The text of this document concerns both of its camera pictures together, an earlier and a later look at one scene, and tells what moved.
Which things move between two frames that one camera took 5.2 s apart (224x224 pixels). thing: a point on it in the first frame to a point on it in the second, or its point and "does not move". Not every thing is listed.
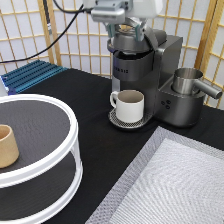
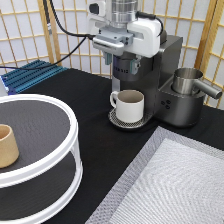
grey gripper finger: x=111 y=29 to x=108 y=58
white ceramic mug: x=129 y=105 does not move
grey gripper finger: x=139 y=30 to x=134 y=66
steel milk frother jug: x=185 y=81 does not move
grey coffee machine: x=147 y=66 does not move
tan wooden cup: x=9 y=152 does not move
